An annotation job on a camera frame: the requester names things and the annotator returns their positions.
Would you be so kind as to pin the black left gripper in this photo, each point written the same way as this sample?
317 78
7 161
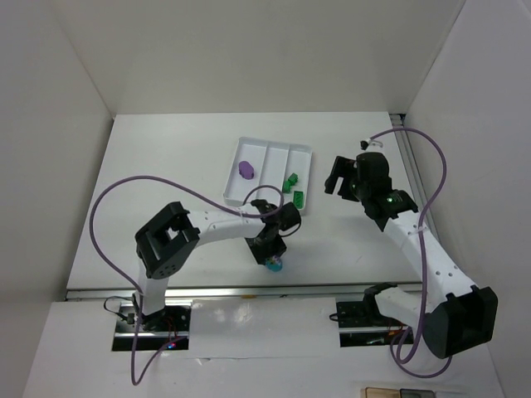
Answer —
266 251

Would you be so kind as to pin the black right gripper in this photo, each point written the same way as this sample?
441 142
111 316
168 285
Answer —
343 176

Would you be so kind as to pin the green sloped lego brick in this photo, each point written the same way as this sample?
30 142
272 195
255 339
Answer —
294 178

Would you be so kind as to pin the green long lego brick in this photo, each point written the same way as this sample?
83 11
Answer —
298 199

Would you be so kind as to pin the green square lego brick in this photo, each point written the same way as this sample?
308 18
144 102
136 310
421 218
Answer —
286 187

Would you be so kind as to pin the purple rounded lego piece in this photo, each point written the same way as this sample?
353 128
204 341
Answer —
246 170

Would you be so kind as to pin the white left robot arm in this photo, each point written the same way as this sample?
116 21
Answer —
164 244

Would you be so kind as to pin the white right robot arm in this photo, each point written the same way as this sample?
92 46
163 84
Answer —
452 313

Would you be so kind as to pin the white three-compartment tray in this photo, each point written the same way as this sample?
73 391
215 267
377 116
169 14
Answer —
273 162

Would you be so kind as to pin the brown box at edge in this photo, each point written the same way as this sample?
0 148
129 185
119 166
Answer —
376 392

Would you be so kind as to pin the grey box at edge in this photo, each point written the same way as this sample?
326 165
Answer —
416 393

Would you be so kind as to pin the aluminium side rail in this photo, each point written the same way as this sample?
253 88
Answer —
403 167

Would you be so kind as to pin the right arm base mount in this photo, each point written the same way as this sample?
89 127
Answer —
357 328

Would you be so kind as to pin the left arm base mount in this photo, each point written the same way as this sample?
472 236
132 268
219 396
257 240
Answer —
170 331

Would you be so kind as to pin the aluminium front rail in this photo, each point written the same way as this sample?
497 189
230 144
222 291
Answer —
229 292

